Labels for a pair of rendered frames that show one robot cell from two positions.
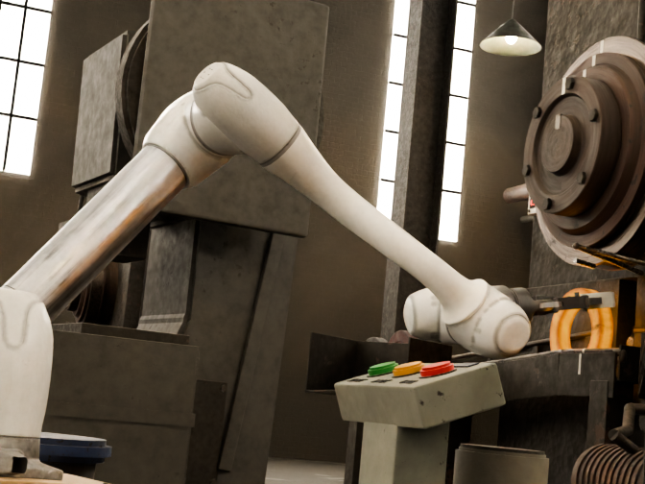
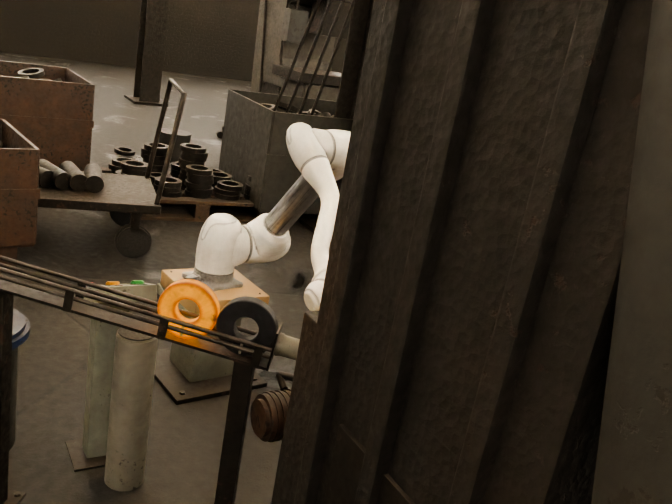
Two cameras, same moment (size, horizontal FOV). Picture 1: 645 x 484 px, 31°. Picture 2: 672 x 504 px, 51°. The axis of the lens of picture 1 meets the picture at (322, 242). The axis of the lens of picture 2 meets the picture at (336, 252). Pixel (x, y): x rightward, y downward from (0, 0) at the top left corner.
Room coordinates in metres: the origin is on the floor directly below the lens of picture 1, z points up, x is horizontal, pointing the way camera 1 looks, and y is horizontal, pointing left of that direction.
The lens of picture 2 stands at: (1.67, -2.17, 1.47)
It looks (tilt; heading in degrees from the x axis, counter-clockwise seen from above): 18 degrees down; 78
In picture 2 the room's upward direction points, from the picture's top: 10 degrees clockwise
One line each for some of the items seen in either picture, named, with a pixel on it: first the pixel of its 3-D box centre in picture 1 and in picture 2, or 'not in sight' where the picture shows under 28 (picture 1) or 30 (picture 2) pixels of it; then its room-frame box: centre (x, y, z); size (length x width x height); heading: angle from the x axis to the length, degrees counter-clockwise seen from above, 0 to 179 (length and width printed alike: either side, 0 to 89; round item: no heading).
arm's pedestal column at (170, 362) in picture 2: not in sight; (205, 338); (1.76, 0.46, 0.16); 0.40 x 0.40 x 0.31; 28
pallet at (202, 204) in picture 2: not in sight; (190, 175); (1.59, 2.93, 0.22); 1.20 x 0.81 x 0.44; 16
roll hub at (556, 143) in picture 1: (567, 146); not in sight; (2.31, -0.47, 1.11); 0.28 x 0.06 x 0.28; 21
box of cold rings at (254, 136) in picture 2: not in sight; (315, 157); (2.51, 3.18, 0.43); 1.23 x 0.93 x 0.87; 19
